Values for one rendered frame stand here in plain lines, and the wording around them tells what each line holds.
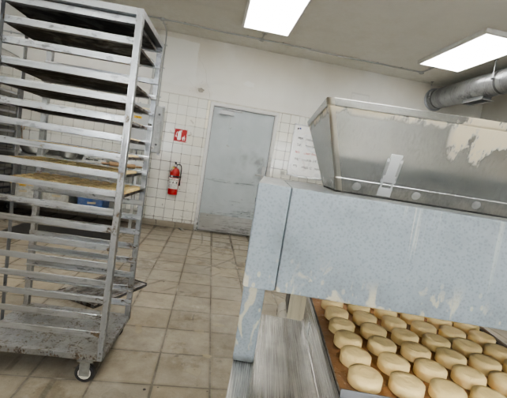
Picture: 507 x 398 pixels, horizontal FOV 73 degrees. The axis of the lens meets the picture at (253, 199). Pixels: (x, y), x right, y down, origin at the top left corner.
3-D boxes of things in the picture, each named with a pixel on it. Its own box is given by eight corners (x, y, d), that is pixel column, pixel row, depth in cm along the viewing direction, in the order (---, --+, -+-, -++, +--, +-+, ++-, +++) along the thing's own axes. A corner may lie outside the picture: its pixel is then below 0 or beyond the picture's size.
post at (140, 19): (103, 358, 175) (145, 11, 159) (102, 362, 172) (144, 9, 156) (98, 358, 175) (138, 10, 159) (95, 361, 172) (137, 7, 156)
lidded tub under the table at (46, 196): (38, 204, 469) (39, 185, 467) (53, 200, 516) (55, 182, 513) (67, 208, 474) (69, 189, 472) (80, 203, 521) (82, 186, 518)
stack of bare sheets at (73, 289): (93, 309, 250) (93, 305, 250) (53, 293, 264) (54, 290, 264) (146, 286, 306) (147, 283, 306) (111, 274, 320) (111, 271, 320)
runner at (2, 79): (136, 105, 166) (137, 99, 165) (134, 104, 163) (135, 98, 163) (-4, 82, 161) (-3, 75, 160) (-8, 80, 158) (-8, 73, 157)
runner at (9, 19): (143, 47, 163) (144, 41, 163) (141, 45, 160) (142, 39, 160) (1, 22, 158) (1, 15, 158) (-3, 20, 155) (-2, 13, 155)
